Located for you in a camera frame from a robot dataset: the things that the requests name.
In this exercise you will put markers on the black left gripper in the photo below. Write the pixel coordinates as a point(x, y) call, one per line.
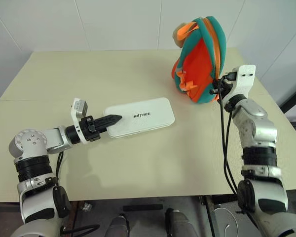
point(89, 129)

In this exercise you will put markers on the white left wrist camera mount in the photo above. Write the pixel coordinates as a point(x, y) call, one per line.
point(77, 108)

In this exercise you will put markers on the white box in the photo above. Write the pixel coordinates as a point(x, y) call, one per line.
point(148, 116)

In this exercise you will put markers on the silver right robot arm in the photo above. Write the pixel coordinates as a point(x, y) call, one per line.
point(259, 138)

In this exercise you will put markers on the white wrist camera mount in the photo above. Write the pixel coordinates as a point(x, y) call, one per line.
point(245, 79)
point(77, 108)

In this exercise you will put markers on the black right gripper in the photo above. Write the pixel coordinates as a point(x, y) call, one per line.
point(224, 85)

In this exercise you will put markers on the small clear plastic piece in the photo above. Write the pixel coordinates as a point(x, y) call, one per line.
point(86, 206)

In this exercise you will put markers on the orange and teal backpack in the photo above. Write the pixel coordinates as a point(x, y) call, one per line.
point(199, 61)

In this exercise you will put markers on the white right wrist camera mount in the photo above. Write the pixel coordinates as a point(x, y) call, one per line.
point(245, 79)

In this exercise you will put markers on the grey and black rounded shape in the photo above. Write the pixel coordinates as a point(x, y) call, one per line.
point(181, 223)

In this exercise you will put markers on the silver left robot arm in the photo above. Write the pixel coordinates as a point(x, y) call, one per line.
point(32, 148)

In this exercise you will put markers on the black metal table frame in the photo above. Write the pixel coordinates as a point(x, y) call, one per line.
point(208, 212)

